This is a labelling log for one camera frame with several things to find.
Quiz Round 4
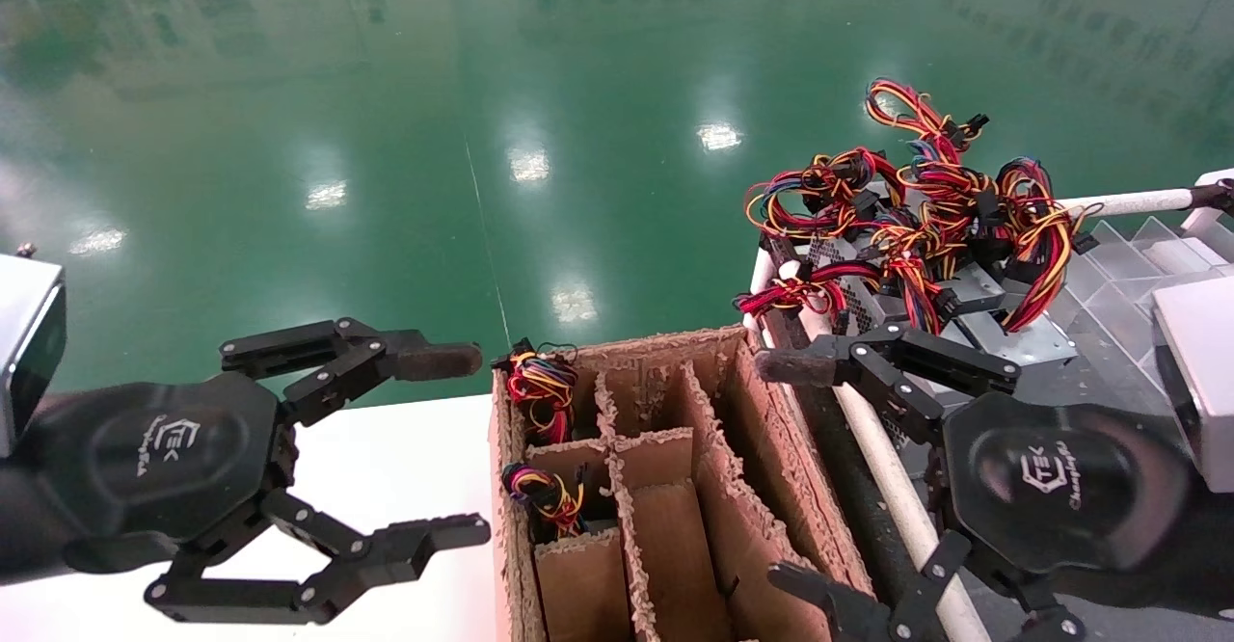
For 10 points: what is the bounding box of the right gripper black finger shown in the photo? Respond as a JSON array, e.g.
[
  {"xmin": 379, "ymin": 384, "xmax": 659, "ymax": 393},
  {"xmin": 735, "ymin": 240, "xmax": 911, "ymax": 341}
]
[
  {"xmin": 756, "ymin": 321, "xmax": 1023, "ymax": 446},
  {"xmin": 768, "ymin": 529, "xmax": 1086, "ymax": 642}
]

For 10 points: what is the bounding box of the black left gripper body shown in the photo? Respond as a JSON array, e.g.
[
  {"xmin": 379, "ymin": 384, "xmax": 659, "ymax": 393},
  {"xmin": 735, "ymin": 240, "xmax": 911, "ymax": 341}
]
[{"xmin": 29, "ymin": 370, "xmax": 298, "ymax": 577}]

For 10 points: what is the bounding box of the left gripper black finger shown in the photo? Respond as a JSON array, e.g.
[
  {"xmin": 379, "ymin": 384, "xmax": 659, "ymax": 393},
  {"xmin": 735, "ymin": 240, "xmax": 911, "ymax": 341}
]
[
  {"xmin": 145, "ymin": 488, "xmax": 493, "ymax": 625},
  {"xmin": 220, "ymin": 317, "xmax": 484, "ymax": 427}
]

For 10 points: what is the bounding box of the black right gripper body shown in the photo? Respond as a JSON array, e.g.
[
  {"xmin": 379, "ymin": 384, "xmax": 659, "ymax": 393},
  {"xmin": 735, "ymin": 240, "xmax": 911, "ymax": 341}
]
[{"xmin": 930, "ymin": 396, "xmax": 1201, "ymax": 575}]

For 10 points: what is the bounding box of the red coloured cable bundle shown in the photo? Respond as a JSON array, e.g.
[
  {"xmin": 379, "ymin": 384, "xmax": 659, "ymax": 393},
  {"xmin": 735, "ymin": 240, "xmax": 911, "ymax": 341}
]
[{"xmin": 735, "ymin": 261, "xmax": 883, "ymax": 321}]

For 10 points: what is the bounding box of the silver power supply case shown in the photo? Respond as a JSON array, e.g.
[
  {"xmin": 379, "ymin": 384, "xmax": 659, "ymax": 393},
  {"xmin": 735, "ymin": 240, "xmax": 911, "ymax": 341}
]
[
  {"xmin": 952, "ymin": 308, "xmax": 1080, "ymax": 369},
  {"xmin": 949, "ymin": 260, "xmax": 1009, "ymax": 316}
]

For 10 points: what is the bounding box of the silver power supply mesh grille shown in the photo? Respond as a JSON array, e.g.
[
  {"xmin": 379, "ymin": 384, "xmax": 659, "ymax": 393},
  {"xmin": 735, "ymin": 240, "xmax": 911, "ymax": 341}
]
[{"xmin": 804, "ymin": 231, "xmax": 894, "ymax": 336}]

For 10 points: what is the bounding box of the brown cardboard divider box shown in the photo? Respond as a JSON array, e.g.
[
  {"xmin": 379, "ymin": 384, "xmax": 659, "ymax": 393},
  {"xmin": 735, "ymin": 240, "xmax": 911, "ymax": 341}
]
[{"xmin": 487, "ymin": 326, "xmax": 874, "ymax": 642}]

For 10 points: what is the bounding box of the clear plastic divider tray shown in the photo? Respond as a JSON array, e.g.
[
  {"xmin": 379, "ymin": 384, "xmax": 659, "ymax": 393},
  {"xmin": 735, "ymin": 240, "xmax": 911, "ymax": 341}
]
[{"xmin": 1059, "ymin": 216, "xmax": 1234, "ymax": 336}]

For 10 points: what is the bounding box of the black textured rail strip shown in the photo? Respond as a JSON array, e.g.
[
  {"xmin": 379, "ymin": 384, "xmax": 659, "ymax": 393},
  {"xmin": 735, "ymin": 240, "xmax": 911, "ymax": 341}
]
[{"xmin": 762, "ymin": 309, "xmax": 928, "ymax": 642}]

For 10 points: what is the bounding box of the short white frame pipe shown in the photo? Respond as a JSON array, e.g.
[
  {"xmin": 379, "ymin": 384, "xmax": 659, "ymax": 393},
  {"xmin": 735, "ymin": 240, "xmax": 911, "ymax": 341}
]
[{"xmin": 1055, "ymin": 186, "xmax": 1198, "ymax": 220}]

